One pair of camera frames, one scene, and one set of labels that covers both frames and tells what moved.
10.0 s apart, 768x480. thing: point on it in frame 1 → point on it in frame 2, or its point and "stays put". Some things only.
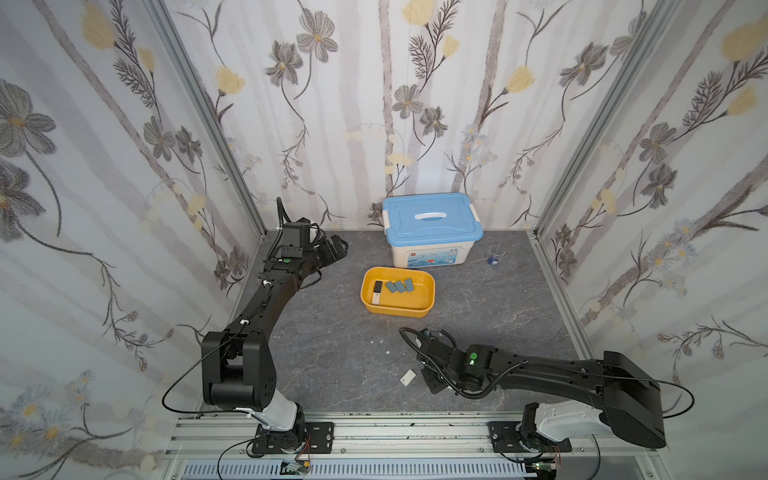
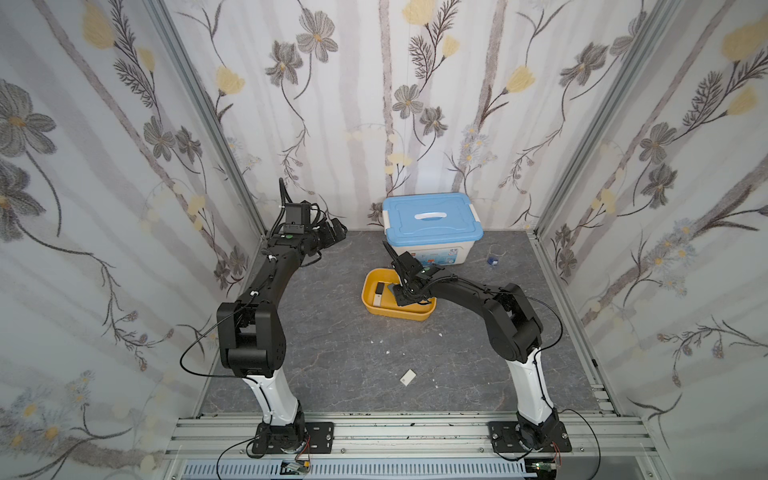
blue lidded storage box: (431, 230) stays put
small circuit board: (294, 467) stays put
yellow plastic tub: (397, 291) stays put
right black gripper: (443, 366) → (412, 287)
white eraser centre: (408, 377) stays put
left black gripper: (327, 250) → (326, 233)
